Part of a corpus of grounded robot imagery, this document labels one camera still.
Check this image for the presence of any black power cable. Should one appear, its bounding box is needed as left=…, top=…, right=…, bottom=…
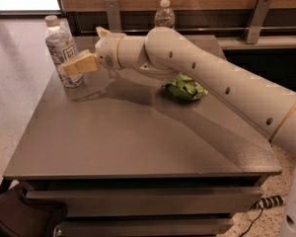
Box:
left=238, top=206, right=264, bottom=237

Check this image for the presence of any clear plastic water bottle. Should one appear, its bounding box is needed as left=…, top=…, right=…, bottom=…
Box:
left=154, top=0, right=176, bottom=29

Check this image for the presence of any white power strip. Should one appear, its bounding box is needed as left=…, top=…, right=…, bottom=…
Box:
left=252, top=195, right=285, bottom=210

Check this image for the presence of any right metal wall bracket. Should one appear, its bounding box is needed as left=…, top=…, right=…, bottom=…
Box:
left=243, top=0, right=272, bottom=44

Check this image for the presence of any blue labelled plastic bottle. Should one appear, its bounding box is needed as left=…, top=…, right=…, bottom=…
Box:
left=44, top=15, right=83, bottom=88

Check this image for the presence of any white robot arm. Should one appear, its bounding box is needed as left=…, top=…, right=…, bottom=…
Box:
left=63, top=27, right=296, bottom=237

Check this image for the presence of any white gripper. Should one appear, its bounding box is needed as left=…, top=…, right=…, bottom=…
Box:
left=62, top=27, right=125, bottom=75

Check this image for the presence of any metal wall bracket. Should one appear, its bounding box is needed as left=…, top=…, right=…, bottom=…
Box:
left=105, top=0, right=122, bottom=33
left=243, top=0, right=272, bottom=44

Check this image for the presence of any left metal wall bracket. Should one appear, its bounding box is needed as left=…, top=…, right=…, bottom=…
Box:
left=105, top=0, right=122, bottom=33

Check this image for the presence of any green snack bag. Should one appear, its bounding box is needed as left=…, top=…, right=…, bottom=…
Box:
left=163, top=73, right=208, bottom=101

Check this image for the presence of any grey drawer cabinet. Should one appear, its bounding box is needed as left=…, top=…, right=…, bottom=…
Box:
left=19, top=176, right=270, bottom=237

